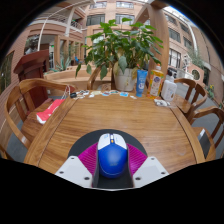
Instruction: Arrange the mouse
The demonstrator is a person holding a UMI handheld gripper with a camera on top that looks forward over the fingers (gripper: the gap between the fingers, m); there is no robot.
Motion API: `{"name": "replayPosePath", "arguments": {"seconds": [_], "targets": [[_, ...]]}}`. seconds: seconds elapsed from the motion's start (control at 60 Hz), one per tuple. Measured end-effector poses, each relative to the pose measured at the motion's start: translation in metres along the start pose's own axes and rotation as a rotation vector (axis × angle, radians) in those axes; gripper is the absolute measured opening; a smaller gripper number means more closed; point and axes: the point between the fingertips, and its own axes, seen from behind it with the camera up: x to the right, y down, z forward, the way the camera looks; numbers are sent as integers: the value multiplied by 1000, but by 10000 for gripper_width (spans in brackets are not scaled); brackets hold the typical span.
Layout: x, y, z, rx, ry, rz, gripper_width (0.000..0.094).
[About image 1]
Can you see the dark red wooden lectern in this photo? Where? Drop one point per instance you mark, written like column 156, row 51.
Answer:
column 31, row 70

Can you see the green potted plant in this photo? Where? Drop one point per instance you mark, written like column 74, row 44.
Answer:
column 123, row 46

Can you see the black round mouse pad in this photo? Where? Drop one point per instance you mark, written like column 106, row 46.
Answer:
column 83, row 143

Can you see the blue and white computer mouse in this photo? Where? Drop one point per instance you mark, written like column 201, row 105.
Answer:
column 112, row 160

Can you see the blue squeeze tube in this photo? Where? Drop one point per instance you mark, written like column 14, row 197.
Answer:
column 141, row 83

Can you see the white pump bottle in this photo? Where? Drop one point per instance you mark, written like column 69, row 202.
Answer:
column 168, row 90

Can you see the small blue card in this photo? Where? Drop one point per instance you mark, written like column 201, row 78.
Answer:
column 124, row 94

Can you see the red packet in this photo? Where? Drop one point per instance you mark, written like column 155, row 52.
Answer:
column 50, row 111

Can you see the black key fob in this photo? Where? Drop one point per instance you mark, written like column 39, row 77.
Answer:
column 73, row 95

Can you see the black notebook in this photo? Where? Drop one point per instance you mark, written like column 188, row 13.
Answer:
column 206, row 143

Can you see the wooden armchair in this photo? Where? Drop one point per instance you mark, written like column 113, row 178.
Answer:
column 186, row 105
column 93, row 78
column 30, row 126
column 216, row 115

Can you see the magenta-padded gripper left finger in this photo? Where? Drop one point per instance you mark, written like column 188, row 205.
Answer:
column 75, row 170

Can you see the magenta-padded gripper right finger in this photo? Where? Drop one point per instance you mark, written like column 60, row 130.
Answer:
column 150, row 170

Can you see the yellow dish soap bottle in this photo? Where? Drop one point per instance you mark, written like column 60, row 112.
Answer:
column 155, row 83

